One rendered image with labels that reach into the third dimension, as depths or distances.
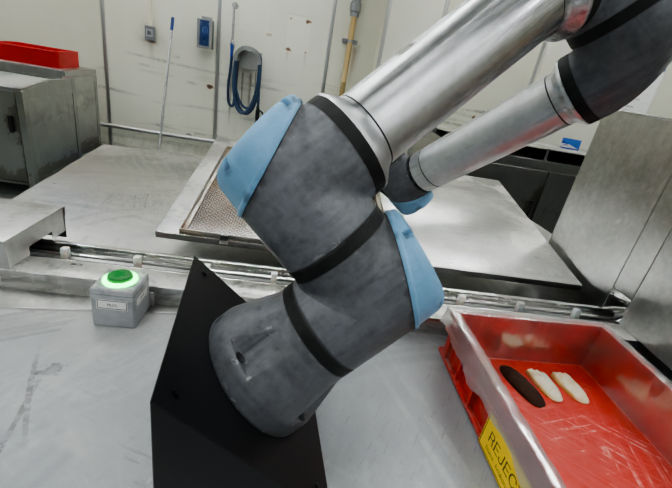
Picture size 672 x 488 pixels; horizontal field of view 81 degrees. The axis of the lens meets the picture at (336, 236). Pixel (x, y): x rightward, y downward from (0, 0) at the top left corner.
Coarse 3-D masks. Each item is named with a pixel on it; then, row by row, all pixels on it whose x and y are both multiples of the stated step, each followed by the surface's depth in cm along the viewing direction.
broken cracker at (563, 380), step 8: (552, 376) 74; (560, 376) 73; (568, 376) 74; (560, 384) 72; (568, 384) 72; (576, 384) 72; (568, 392) 70; (576, 392) 70; (584, 392) 71; (576, 400) 69; (584, 400) 69
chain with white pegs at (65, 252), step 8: (64, 248) 79; (64, 256) 79; (136, 256) 80; (136, 264) 80; (208, 264) 82; (184, 272) 83; (272, 272) 83; (272, 280) 83; (464, 296) 88; (520, 304) 89; (576, 312) 90
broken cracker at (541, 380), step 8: (536, 376) 72; (544, 376) 72; (536, 384) 71; (544, 384) 71; (552, 384) 71; (544, 392) 69; (552, 392) 69; (560, 392) 70; (552, 400) 68; (560, 400) 68
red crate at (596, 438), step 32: (448, 352) 72; (480, 416) 60; (544, 416) 65; (576, 416) 66; (608, 416) 67; (544, 448) 59; (576, 448) 60; (608, 448) 61; (640, 448) 62; (576, 480) 55; (608, 480) 56; (640, 480) 56
